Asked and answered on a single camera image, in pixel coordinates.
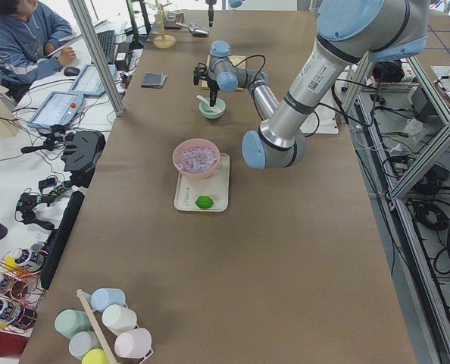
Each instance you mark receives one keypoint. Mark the bamboo cutting board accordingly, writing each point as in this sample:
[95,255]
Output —
[236,58]

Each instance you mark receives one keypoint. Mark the white ceramic spoon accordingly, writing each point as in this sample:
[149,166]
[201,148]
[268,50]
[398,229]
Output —
[205,103]

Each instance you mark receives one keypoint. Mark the beige plastic tray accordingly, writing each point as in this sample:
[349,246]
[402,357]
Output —
[216,187]

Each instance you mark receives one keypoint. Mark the clear ice cubes pile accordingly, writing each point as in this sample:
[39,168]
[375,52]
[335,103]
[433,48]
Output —
[197,159]

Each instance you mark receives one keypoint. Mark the pink bowl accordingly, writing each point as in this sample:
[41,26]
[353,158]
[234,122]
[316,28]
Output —
[194,142]

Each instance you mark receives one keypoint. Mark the black computer mouse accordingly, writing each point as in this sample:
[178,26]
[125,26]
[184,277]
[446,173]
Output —
[71,71]

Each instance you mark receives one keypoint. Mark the pastel cup rack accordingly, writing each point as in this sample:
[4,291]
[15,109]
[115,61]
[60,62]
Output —
[105,330]

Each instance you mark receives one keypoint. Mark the aluminium frame post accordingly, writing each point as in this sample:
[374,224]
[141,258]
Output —
[81,14]

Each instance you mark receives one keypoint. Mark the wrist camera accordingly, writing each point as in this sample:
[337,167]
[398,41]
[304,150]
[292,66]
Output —
[200,73]

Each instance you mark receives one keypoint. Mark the black keyboard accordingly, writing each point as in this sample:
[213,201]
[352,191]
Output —
[106,40]

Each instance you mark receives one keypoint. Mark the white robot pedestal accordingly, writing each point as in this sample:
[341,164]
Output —
[321,121]

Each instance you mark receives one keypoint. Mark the wooden mug tree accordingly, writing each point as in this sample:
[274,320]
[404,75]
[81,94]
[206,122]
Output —
[163,40]

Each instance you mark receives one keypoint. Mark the metal ice scoop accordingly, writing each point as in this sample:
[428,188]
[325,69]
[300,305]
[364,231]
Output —
[195,30]

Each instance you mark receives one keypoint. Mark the blue teach pendant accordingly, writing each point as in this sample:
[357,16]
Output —
[88,82]
[59,108]

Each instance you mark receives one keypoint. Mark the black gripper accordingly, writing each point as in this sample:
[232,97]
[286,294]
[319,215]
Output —
[211,86]
[210,14]

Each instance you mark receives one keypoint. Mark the seated person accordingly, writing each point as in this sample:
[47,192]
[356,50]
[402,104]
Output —
[31,45]

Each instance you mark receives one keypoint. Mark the grey folded cloth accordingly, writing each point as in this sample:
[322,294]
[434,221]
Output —
[153,80]

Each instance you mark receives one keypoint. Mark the green lime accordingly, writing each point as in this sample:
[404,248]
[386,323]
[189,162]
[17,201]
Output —
[204,202]

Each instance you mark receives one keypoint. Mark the mint green bowl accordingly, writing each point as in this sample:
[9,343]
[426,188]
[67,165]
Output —
[219,110]

